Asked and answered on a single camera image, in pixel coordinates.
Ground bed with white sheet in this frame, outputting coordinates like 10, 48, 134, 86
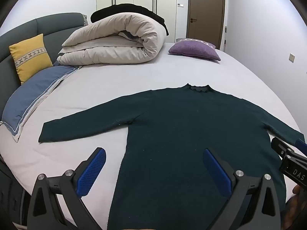
0, 42, 305, 224

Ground dark bedside cabinet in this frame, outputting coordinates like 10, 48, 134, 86
0, 162, 31, 224

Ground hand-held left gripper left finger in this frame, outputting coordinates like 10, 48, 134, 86
27, 147, 107, 230

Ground person's right hand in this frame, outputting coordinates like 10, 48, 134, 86
285, 184, 307, 221

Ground black cloth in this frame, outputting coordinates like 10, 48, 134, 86
90, 3, 169, 36

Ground grey-blue bed headboard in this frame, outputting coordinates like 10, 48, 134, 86
0, 13, 89, 122

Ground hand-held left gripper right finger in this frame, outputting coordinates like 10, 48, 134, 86
203, 148, 281, 230

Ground beige folded duvet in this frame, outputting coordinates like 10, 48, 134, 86
58, 12, 166, 66

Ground dark green sweater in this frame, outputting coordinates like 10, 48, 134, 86
38, 83, 305, 230

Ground blue pillow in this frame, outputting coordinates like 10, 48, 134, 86
0, 65, 83, 143

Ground yellow patterned cushion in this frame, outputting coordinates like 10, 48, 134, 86
9, 34, 54, 85

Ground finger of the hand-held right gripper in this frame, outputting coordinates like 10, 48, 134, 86
295, 139, 307, 155
271, 137, 294, 160

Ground purple cushion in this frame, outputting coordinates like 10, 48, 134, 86
168, 38, 221, 61

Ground brown door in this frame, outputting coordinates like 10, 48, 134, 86
187, 0, 226, 51

